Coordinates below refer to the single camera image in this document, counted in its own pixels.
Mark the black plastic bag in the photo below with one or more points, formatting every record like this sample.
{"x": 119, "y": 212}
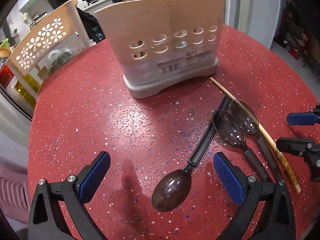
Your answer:
{"x": 91, "y": 25}

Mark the dark translucent plastic spoon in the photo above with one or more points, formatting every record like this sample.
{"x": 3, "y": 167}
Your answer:
{"x": 245, "y": 116}
{"x": 228, "y": 130}
{"x": 171, "y": 192}

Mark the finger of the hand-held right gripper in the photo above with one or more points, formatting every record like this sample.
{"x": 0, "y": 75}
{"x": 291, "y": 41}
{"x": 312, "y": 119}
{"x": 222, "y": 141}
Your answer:
{"x": 295, "y": 145}
{"x": 302, "y": 119}

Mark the beige plastic chair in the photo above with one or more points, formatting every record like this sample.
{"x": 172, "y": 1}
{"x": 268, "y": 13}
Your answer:
{"x": 42, "y": 42}

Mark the red plastic basket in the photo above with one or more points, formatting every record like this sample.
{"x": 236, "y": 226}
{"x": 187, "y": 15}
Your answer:
{"x": 5, "y": 76}

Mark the beige plastic utensil holder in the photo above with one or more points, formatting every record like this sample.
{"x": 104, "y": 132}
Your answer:
{"x": 150, "y": 25}

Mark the pale stained wooden chopstick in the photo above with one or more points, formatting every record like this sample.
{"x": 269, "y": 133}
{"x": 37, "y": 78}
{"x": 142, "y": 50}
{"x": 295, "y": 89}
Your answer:
{"x": 272, "y": 145}

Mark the bag of green vegetables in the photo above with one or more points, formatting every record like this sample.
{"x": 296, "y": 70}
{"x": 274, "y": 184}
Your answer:
{"x": 60, "y": 60}

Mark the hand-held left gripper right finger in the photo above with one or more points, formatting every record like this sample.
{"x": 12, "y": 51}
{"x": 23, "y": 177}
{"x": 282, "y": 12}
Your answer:
{"x": 228, "y": 177}

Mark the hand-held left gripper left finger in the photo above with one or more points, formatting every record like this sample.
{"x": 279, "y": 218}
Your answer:
{"x": 96, "y": 177}

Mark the yellow oil bottle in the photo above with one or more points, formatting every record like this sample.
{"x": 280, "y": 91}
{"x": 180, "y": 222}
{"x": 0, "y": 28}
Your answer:
{"x": 26, "y": 91}

